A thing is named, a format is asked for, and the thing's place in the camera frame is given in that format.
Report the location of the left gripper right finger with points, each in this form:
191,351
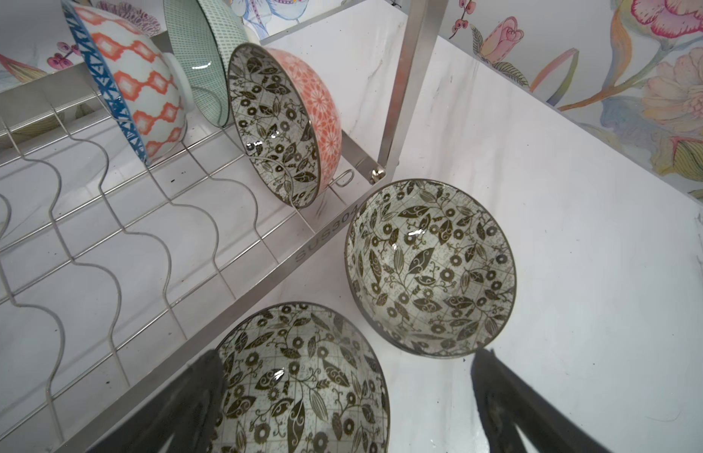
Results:
510,410

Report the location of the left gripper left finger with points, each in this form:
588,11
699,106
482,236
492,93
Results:
181,418

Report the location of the black white floral bowl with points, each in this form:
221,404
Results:
430,269
287,122
301,377

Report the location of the blue patterned ceramic bowl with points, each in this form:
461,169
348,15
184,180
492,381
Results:
145,90

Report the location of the pale green ceramic bowl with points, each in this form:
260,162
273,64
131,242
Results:
203,35

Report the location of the steel two-tier dish rack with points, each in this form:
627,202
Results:
114,274

